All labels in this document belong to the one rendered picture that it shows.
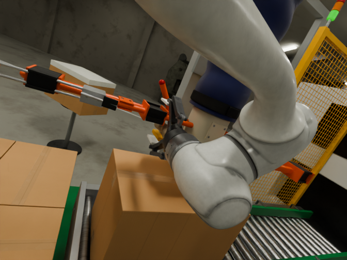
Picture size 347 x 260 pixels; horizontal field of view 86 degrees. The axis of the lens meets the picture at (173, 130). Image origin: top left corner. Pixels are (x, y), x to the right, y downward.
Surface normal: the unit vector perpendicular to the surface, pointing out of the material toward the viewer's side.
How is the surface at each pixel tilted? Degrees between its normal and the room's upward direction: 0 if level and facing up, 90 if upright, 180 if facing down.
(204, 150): 42
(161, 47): 90
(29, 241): 0
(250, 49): 105
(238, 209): 84
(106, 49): 90
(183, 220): 90
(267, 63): 100
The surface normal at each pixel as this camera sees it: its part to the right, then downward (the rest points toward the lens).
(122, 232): 0.35, 0.40
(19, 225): 0.38, -0.89
